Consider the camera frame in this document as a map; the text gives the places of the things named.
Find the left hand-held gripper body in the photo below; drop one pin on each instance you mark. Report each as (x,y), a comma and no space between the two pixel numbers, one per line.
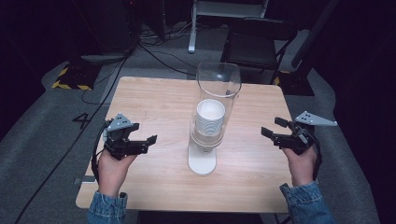
(115,141)

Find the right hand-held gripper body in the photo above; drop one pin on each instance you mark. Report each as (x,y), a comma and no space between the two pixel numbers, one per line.
(300,137)

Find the person's right hand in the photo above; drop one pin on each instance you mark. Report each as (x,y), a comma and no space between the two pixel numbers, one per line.
(300,166)

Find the person's left hand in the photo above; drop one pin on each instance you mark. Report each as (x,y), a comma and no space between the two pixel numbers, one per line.
(112,172)

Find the grey tape strip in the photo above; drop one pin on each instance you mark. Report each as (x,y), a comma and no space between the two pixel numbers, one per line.
(84,179)

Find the clear tube cup dispenser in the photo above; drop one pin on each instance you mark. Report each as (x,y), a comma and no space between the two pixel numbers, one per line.
(204,155)

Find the stack of white paper cups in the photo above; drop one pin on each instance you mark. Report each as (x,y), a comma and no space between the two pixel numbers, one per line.
(210,119)

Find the black folding chair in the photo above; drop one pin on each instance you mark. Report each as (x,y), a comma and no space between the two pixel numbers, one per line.
(258,43)

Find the black slanted stand pole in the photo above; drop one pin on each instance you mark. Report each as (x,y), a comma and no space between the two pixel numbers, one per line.
(314,34)

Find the black yellow striped base plate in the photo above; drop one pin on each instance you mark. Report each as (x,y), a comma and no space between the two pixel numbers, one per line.
(74,77)
(295,83)

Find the white metal desk frame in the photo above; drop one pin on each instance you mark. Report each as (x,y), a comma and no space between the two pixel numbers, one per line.
(218,9)

